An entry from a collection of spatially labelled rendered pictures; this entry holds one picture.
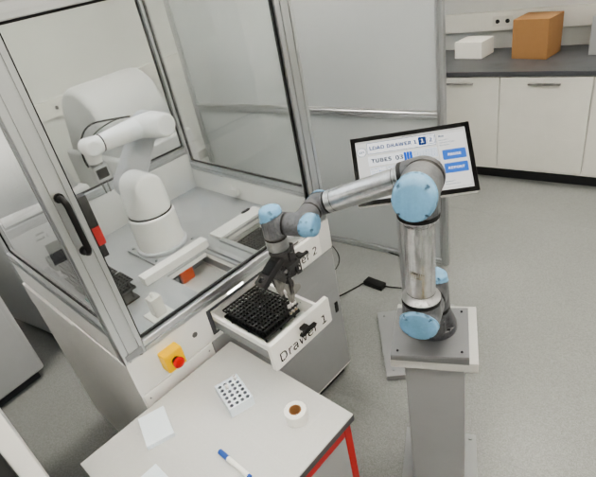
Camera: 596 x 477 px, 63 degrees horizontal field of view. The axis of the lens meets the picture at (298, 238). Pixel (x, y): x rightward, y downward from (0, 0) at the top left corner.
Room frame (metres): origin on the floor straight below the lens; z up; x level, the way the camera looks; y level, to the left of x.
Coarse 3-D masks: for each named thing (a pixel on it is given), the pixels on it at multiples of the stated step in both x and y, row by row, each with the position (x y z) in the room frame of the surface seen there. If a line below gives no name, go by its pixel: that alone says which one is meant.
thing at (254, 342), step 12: (228, 300) 1.48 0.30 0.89; (288, 300) 1.45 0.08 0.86; (300, 300) 1.40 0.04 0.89; (216, 312) 1.44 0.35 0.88; (300, 312) 1.39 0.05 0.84; (216, 324) 1.40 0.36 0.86; (228, 324) 1.34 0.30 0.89; (288, 324) 1.35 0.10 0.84; (240, 336) 1.29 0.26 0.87; (252, 336) 1.25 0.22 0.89; (276, 336) 1.29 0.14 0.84; (252, 348) 1.25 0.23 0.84; (264, 348) 1.20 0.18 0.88
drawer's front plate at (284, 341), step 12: (324, 300) 1.33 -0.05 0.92; (312, 312) 1.28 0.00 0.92; (324, 312) 1.32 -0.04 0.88; (300, 324) 1.24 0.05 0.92; (324, 324) 1.31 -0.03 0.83; (288, 336) 1.20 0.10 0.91; (312, 336) 1.27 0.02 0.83; (276, 348) 1.16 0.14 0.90; (288, 348) 1.19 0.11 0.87; (300, 348) 1.22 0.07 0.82; (276, 360) 1.15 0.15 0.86; (288, 360) 1.18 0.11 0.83
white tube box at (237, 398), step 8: (232, 376) 1.19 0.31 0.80; (232, 384) 1.16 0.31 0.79; (240, 384) 1.15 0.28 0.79; (224, 392) 1.13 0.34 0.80; (232, 392) 1.12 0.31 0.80; (240, 392) 1.11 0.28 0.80; (248, 392) 1.11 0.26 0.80; (224, 400) 1.09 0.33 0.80; (232, 400) 1.09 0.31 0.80; (240, 400) 1.08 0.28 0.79; (248, 400) 1.08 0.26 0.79; (232, 408) 1.05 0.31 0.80; (240, 408) 1.06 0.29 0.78; (232, 416) 1.05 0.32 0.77
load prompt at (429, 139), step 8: (416, 136) 2.00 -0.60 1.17; (424, 136) 1.99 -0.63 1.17; (432, 136) 1.98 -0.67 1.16; (368, 144) 2.03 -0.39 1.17; (376, 144) 2.02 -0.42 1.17; (384, 144) 2.01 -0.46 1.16; (392, 144) 2.00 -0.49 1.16; (400, 144) 1.99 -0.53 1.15; (408, 144) 1.99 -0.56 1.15; (416, 144) 1.98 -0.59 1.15; (424, 144) 1.97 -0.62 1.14; (432, 144) 1.96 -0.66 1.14; (368, 152) 2.01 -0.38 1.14; (376, 152) 2.00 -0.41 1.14
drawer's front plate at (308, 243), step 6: (318, 234) 1.78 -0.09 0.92; (306, 240) 1.73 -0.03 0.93; (312, 240) 1.75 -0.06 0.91; (318, 240) 1.78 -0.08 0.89; (294, 246) 1.71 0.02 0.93; (300, 246) 1.70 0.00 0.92; (306, 246) 1.72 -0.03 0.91; (312, 246) 1.75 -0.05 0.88; (318, 246) 1.77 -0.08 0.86; (312, 252) 1.75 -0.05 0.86; (318, 252) 1.77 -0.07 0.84; (306, 258) 1.72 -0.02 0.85; (312, 258) 1.74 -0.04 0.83; (306, 264) 1.71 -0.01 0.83
